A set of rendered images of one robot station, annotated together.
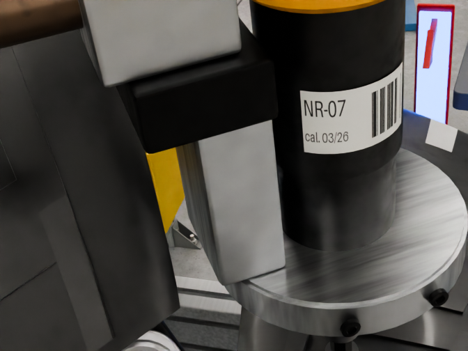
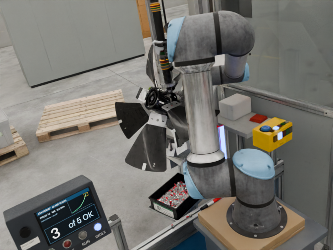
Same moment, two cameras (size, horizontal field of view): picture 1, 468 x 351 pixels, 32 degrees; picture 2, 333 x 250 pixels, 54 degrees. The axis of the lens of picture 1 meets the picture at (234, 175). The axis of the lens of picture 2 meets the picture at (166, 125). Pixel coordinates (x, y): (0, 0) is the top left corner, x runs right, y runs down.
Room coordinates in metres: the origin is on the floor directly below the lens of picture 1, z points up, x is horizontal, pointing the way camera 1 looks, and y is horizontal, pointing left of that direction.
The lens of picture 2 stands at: (1.07, -1.19, 1.81)
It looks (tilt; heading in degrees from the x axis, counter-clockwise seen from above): 26 degrees down; 129
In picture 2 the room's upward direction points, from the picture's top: 10 degrees counter-clockwise
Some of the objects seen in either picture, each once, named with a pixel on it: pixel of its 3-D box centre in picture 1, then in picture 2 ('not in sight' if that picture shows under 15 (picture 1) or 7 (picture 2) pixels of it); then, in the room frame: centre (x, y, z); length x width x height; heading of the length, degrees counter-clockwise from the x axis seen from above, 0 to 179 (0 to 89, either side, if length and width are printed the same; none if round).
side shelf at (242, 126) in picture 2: not in sight; (239, 120); (0.26, 0.53, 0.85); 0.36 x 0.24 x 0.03; 159
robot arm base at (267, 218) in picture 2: not in sight; (255, 204); (0.74, -0.43, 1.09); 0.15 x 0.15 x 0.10
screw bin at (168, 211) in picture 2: not in sight; (178, 195); (0.30, -0.25, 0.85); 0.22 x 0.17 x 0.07; 84
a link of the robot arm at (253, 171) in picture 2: not in sight; (251, 174); (0.74, -0.43, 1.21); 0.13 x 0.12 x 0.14; 30
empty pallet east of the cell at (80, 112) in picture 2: not in sight; (84, 113); (-2.59, 1.49, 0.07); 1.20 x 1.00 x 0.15; 47
